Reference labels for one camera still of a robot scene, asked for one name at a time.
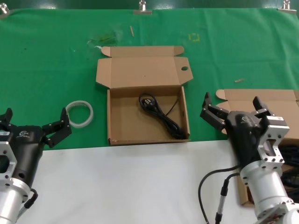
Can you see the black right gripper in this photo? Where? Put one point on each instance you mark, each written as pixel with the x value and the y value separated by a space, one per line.
pixel 244 137

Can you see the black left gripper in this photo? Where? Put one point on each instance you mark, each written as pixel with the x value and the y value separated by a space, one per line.
pixel 28 149

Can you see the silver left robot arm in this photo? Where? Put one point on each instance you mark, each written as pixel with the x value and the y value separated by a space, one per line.
pixel 11 200

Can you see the plain open cardboard box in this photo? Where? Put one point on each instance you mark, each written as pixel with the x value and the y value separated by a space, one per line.
pixel 240 100

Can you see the cardboard box with round hole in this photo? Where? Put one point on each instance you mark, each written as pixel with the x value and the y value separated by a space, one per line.
pixel 144 70

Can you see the small wood chip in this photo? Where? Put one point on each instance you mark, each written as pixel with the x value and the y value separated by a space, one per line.
pixel 239 80

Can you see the translucent tape roll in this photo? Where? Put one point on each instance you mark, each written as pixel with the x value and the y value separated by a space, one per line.
pixel 80 124

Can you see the green table cloth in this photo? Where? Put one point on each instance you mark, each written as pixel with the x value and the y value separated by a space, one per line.
pixel 46 70

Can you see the crumpled clear plastic wrapper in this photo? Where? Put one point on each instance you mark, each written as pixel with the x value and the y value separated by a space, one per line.
pixel 106 38

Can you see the silver metal binder clip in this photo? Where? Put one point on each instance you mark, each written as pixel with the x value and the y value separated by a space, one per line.
pixel 142 11
pixel 286 9
pixel 3 13

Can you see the thin wooden stick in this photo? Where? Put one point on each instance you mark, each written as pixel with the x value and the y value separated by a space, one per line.
pixel 132 31

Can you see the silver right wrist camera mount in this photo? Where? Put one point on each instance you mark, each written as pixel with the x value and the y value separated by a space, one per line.
pixel 274 140

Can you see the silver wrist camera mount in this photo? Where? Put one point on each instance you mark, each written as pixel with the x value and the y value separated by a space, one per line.
pixel 5 163
pixel 274 140

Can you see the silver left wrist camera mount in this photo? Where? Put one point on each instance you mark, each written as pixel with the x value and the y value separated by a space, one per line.
pixel 5 163

